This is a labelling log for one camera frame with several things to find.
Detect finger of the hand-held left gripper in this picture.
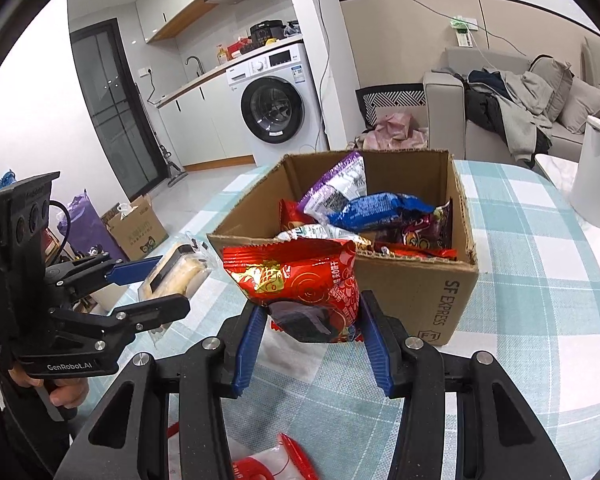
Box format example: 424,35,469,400
54,294,191,356
47,255,163,293

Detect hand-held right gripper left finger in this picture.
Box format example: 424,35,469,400
55,304,269,480

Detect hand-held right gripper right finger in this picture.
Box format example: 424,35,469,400
358,291,571,480

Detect clear cracker packet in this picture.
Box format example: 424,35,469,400
137,234,215,336

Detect brown cardboard box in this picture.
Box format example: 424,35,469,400
206,149,480,347

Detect red packet with dark window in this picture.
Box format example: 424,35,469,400
221,239,363,345

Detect white printed snack packet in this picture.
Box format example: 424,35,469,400
274,222,373,251

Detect blue snack packet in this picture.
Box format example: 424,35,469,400
326,192,436,233

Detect large purple snack packet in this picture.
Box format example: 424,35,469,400
297,152,368,221

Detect person's left hand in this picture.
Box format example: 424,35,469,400
7,367,91,411

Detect printed floor cardboard box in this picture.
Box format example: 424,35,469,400
101,195,170,261

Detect purple bag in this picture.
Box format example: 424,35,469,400
55,190,126,263

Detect stick vacuum cleaner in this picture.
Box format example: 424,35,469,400
152,125,188,186

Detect white and red snack packet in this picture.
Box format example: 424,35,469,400
230,432,321,480

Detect small dark purple snack packet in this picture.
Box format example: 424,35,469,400
400,199,455,251

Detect red chip packet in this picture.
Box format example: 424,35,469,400
278,199,316,233

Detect white kitchen counter cabinets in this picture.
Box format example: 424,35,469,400
157,65,253,171

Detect dark glass door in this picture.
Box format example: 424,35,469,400
70,17,163,201

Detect checked teal tablecloth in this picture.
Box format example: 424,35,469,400
87,160,600,480

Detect white washing machine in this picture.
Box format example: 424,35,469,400
225,42,326,166

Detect pink cloth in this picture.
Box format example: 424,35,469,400
355,112,428,151

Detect grey sofa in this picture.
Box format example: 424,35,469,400
422,35,600,168

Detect white marble coffee table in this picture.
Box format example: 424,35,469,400
534,152,586,191

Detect black white patterned cushion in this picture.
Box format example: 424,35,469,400
355,82,426,131

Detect dark jacket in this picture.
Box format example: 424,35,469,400
464,70,516,146

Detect black pressure cooker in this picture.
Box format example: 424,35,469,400
249,20,286,46

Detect grey hoodie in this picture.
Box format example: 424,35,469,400
497,71,553,163

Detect white trash can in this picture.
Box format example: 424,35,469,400
569,115,600,231

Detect grey pillow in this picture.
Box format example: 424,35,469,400
557,76,600,135
529,56,573,121

